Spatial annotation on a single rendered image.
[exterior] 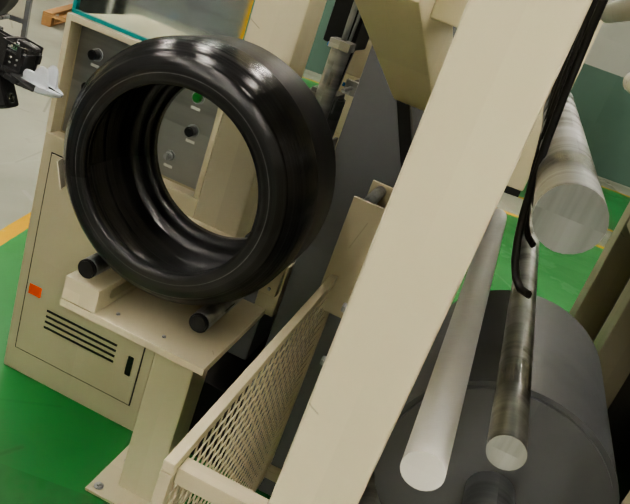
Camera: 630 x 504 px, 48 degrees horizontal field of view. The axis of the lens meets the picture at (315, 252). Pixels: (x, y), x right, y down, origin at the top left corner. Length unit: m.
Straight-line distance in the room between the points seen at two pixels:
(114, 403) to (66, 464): 0.27
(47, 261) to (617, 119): 9.58
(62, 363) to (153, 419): 0.55
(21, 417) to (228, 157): 1.23
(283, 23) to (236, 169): 0.37
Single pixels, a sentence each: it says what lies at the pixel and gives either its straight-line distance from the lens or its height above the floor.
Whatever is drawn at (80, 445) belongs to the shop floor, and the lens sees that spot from 2.51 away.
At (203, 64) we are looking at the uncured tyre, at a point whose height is 1.41.
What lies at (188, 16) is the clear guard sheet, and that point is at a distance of 2.10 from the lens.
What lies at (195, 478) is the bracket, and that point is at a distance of 1.03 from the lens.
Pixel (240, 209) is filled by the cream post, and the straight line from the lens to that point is 1.80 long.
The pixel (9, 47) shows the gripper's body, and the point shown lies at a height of 1.27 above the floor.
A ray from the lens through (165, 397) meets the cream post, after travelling 2.12.
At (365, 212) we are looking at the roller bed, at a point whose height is 1.17.
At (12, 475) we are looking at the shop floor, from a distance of 2.39.
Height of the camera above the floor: 1.67
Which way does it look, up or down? 22 degrees down
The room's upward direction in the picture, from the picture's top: 20 degrees clockwise
